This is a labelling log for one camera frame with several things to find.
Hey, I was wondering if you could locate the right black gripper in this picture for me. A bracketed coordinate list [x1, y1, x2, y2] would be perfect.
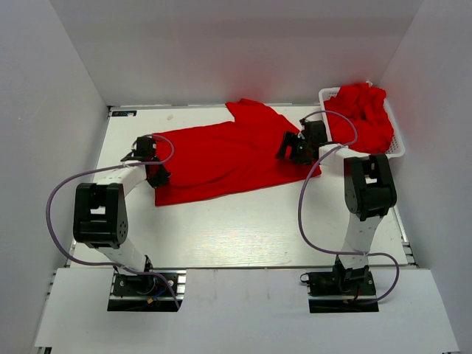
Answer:
[277, 131, 314, 167]

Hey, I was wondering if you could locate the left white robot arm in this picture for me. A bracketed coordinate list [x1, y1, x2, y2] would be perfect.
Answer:
[73, 135, 170, 294]

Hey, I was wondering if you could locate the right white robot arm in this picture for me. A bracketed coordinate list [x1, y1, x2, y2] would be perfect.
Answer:
[276, 119, 397, 294]

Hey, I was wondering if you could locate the white plastic laundry basket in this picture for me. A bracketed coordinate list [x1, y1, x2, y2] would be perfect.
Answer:
[319, 87, 405, 158]

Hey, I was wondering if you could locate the dark blue table label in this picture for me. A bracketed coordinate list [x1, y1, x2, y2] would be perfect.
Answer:
[111, 110, 137, 117]

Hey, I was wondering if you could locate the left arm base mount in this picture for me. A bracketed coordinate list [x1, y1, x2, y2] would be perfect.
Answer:
[107, 270, 187, 313]

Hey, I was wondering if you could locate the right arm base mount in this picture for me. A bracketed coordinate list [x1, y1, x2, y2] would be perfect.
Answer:
[299, 271, 379, 314]

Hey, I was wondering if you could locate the red t-shirt pile in basket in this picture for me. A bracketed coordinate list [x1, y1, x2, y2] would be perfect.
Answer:
[324, 83, 394, 154]

